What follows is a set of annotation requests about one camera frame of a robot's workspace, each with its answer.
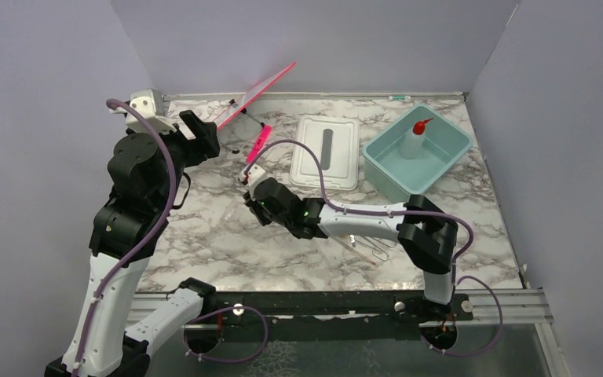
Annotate teal plastic bin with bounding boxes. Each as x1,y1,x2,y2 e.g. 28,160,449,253
361,104,473,203

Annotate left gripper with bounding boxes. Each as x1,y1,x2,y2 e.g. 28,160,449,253
128,110,220,212

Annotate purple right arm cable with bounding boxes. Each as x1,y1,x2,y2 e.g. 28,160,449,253
243,138,475,285

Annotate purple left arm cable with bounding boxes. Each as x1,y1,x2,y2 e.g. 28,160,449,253
70,98,179,377

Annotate white plastic lid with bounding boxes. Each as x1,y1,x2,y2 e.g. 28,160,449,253
290,115,360,191

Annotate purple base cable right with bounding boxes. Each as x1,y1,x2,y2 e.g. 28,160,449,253
419,276,506,360

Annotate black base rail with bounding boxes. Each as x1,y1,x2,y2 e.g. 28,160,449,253
176,277,474,355

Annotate pink acrylic stand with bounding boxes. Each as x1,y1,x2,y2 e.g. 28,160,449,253
197,62,298,166

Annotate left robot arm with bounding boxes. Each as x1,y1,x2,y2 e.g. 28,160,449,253
45,111,220,376

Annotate clear glass rod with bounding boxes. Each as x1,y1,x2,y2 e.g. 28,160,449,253
314,239,341,274

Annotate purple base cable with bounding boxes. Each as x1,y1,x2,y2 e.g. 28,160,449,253
419,276,506,360
182,305,270,365

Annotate clear test tube rack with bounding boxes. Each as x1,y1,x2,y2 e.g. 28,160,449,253
220,199,251,232

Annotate red capped squeeze bottle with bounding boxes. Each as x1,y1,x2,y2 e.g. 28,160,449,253
399,118,433,159

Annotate metal wire tongs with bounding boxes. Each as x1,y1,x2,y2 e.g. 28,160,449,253
356,236,396,262

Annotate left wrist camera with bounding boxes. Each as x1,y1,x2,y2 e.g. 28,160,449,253
129,88,174,134

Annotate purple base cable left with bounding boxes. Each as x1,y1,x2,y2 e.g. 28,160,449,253
182,305,270,365

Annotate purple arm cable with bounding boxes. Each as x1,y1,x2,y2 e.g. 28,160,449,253
70,98,179,377
243,138,475,285

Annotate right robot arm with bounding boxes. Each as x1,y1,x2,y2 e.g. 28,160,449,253
242,178,459,320

